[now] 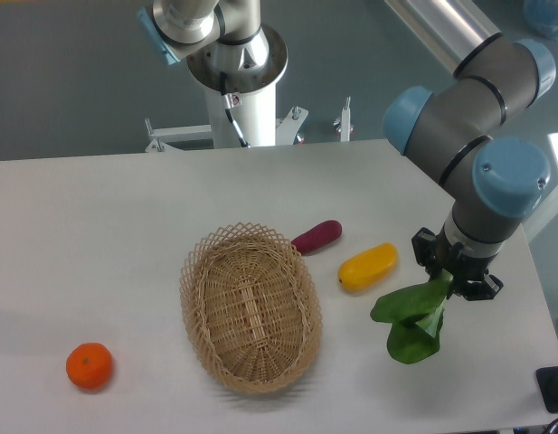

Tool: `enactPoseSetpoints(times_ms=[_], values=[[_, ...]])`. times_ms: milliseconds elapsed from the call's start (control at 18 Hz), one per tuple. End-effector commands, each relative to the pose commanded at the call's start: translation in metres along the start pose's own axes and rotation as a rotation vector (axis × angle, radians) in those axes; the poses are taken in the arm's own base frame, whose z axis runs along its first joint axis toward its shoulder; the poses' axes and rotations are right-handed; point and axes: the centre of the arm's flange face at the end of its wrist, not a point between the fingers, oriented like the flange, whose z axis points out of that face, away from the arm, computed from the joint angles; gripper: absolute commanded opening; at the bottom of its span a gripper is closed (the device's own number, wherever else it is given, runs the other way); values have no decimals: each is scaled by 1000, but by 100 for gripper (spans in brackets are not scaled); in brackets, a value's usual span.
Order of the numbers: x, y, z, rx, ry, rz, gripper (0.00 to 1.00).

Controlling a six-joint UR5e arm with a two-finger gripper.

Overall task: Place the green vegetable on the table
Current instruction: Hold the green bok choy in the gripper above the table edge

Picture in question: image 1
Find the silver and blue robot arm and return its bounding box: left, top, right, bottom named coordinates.
left=137, top=1, right=555, bottom=301

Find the purple sweet potato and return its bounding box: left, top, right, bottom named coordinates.
left=291, top=220, right=343, bottom=255

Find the orange tangerine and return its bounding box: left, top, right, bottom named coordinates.
left=65, top=343, right=113, bottom=392

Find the yellow mango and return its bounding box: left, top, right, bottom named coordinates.
left=337, top=242, right=399, bottom=293

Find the white metal clamp post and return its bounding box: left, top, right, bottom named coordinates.
left=333, top=96, right=355, bottom=142

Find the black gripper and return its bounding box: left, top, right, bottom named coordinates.
left=411, top=227, right=504, bottom=301

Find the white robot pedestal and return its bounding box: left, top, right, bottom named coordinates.
left=187, top=24, right=288, bottom=149

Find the black cable on pedestal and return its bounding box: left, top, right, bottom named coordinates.
left=218, top=71, right=251, bottom=149

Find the white metal frame bracket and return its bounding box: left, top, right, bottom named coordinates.
left=145, top=106, right=309, bottom=153

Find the green leafy vegetable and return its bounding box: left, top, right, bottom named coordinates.
left=370, top=271, right=452, bottom=364

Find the black device at table edge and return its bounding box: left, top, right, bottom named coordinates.
left=535, top=366, right=558, bottom=413

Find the woven wicker basket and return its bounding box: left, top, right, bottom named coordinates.
left=180, top=222, right=322, bottom=395

